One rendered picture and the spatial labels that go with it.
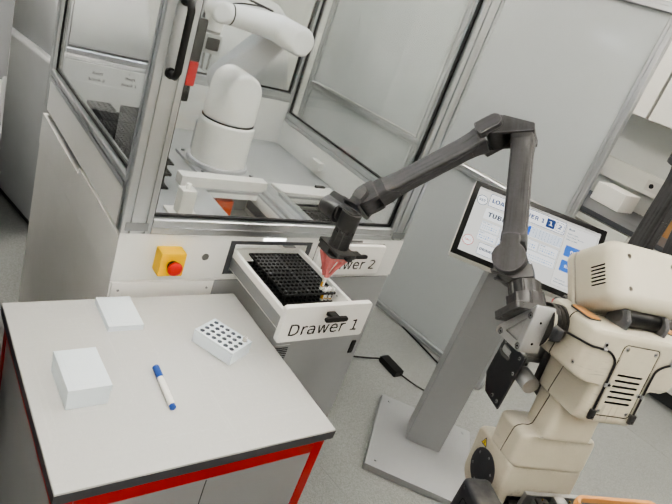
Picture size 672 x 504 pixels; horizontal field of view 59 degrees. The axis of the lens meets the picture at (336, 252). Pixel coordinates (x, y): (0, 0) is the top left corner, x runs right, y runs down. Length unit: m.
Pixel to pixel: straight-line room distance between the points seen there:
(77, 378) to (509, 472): 1.00
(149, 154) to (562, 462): 1.25
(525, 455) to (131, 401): 0.91
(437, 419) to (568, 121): 1.52
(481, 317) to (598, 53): 1.37
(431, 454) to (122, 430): 1.70
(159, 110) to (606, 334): 1.11
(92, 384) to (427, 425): 1.69
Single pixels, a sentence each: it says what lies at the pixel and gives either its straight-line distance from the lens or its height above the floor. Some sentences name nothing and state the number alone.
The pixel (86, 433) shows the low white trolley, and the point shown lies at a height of 0.76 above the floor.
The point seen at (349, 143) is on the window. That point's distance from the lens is 1.81.
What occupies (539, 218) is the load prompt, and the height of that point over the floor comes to 1.16.
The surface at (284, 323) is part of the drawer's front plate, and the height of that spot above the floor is 0.88.
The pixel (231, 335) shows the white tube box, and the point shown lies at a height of 0.80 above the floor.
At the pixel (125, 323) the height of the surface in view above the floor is 0.78.
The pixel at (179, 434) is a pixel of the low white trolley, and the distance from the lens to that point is 1.32.
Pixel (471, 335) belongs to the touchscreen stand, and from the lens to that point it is 2.45.
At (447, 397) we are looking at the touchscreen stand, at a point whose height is 0.32.
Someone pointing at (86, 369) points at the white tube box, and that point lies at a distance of 1.35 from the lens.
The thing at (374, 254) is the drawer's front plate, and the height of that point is 0.90.
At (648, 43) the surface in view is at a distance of 3.01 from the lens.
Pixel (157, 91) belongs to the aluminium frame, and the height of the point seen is 1.32.
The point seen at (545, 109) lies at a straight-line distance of 3.13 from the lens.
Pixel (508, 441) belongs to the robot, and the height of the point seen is 0.85.
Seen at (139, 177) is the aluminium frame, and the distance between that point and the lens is 1.54.
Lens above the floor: 1.67
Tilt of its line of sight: 23 degrees down
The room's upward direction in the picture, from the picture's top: 21 degrees clockwise
